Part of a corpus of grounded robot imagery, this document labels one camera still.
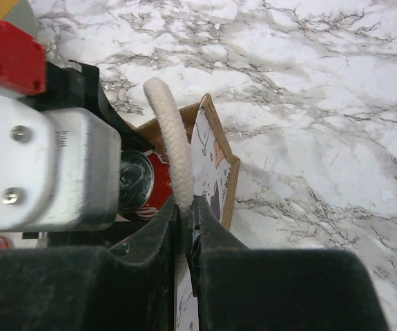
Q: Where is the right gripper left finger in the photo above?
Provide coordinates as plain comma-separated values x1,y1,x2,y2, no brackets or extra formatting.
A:
0,199,179,330

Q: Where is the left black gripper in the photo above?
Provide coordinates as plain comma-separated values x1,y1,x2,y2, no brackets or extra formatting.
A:
21,61,153,232

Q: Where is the jute canvas tote bag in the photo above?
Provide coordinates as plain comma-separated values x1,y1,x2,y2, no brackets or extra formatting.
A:
112,78,243,330

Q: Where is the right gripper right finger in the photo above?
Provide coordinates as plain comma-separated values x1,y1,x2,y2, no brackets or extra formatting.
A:
186,197,389,330

